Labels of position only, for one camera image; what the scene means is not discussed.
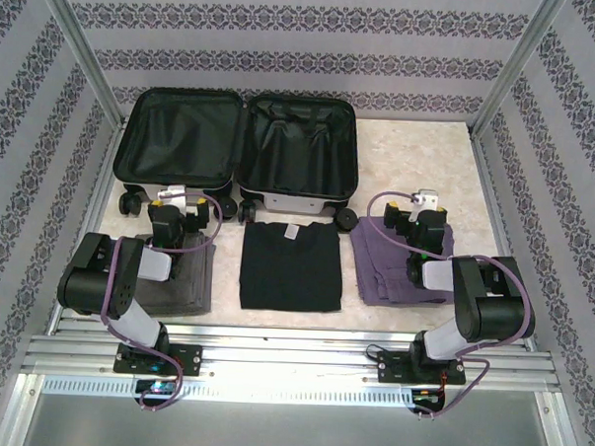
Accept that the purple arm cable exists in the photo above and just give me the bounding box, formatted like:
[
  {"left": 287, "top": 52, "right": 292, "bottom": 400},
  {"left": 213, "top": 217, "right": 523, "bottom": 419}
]
[
  {"left": 94, "top": 186, "right": 225, "bottom": 415},
  {"left": 359, "top": 188, "right": 541, "bottom": 424}
]

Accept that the black t-shirt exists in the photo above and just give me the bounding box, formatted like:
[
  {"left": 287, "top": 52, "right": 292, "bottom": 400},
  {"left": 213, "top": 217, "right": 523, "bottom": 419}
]
[{"left": 238, "top": 219, "right": 346, "bottom": 314}]

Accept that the grey towel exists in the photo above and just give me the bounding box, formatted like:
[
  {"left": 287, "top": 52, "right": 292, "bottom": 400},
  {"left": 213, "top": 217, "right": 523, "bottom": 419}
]
[{"left": 132, "top": 228, "right": 218, "bottom": 317}]

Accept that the slotted metal cable duct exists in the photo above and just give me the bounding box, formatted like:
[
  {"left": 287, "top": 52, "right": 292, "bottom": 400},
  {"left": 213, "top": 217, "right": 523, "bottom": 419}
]
[{"left": 40, "top": 373, "right": 414, "bottom": 411}]

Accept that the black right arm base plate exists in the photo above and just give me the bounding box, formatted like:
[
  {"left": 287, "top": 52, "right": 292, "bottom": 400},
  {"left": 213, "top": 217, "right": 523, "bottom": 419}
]
[{"left": 376, "top": 349, "right": 468, "bottom": 389}]

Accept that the purple cloth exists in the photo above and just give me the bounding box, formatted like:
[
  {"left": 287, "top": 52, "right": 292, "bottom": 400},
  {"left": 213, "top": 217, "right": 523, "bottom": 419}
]
[{"left": 346, "top": 217, "right": 460, "bottom": 310}]

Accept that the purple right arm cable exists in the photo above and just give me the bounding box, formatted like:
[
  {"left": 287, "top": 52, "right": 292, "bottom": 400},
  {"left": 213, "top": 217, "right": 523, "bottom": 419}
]
[{"left": 359, "top": 188, "right": 541, "bottom": 424}]

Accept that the white hard-shell suitcase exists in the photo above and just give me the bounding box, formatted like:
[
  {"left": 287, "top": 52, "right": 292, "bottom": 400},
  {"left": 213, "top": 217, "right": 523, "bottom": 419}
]
[{"left": 110, "top": 84, "right": 366, "bottom": 232}]

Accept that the aluminium side rail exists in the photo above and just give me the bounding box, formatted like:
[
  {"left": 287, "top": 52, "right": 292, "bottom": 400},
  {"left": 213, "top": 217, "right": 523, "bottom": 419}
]
[
  {"left": 462, "top": 126, "right": 548, "bottom": 351},
  {"left": 50, "top": 115, "right": 130, "bottom": 325}
]

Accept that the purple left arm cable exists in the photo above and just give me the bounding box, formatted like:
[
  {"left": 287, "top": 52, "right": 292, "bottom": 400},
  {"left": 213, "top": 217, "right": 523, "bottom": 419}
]
[{"left": 94, "top": 186, "right": 225, "bottom": 415}]

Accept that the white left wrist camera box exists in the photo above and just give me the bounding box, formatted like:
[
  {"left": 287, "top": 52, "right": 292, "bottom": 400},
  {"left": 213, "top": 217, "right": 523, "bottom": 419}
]
[{"left": 156, "top": 184, "right": 188, "bottom": 210}]

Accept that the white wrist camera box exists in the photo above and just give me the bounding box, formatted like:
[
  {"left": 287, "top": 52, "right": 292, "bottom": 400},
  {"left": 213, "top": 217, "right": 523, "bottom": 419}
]
[
  {"left": 156, "top": 184, "right": 188, "bottom": 210},
  {"left": 409, "top": 187, "right": 440, "bottom": 211}
]

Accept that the grey metal sheet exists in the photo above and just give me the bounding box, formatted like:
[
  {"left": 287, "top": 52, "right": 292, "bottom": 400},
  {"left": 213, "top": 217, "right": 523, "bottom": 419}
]
[{"left": 20, "top": 393, "right": 557, "bottom": 446}]

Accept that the aluminium mounting rail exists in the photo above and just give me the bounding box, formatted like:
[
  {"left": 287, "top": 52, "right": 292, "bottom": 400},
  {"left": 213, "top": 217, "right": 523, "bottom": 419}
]
[{"left": 22, "top": 314, "right": 565, "bottom": 400}]

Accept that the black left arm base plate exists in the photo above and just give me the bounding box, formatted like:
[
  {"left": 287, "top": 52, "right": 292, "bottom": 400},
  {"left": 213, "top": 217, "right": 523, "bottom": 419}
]
[{"left": 112, "top": 340, "right": 203, "bottom": 378}]

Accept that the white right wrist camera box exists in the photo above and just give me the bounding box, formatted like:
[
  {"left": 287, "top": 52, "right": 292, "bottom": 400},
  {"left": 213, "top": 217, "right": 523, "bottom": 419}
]
[{"left": 409, "top": 187, "right": 440, "bottom": 211}]

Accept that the aluminium corner post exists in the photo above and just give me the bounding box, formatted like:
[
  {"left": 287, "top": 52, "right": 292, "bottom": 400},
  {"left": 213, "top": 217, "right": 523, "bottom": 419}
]
[
  {"left": 468, "top": 0, "right": 571, "bottom": 142},
  {"left": 28, "top": 0, "right": 135, "bottom": 127}
]

